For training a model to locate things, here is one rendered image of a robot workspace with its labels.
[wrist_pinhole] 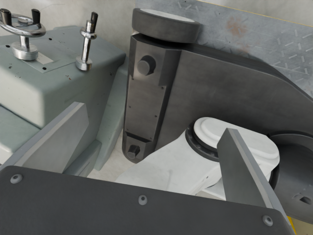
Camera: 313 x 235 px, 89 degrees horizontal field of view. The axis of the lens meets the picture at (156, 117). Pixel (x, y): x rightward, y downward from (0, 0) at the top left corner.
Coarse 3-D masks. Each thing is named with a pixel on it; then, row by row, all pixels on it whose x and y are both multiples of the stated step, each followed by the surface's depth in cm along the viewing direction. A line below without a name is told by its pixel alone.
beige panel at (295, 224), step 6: (288, 216) 117; (294, 222) 112; (300, 222) 109; (294, 228) 110; (300, 228) 107; (306, 228) 104; (312, 228) 101; (300, 234) 105; (306, 234) 102; (312, 234) 100
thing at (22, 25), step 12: (0, 12) 43; (36, 12) 50; (0, 24) 45; (12, 24) 47; (24, 24) 49; (36, 24) 52; (24, 36) 47; (36, 36) 49; (12, 48) 52; (24, 48) 53; (36, 48) 56
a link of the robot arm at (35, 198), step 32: (0, 192) 5; (32, 192) 5; (64, 192) 5; (96, 192) 5; (128, 192) 5; (160, 192) 5; (0, 224) 4; (32, 224) 4; (64, 224) 4; (96, 224) 4; (128, 224) 4; (160, 224) 4; (192, 224) 5; (224, 224) 5; (256, 224) 5; (288, 224) 6
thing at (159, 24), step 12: (144, 12) 40; (156, 12) 51; (132, 24) 45; (144, 24) 41; (156, 24) 39; (168, 24) 39; (180, 24) 39; (192, 24) 41; (156, 36) 41; (168, 36) 40; (180, 36) 41; (192, 36) 43
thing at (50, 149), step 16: (64, 112) 10; (80, 112) 11; (48, 128) 8; (64, 128) 9; (80, 128) 11; (32, 144) 7; (48, 144) 8; (64, 144) 9; (16, 160) 7; (32, 160) 7; (48, 160) 8; (64, 160) 10
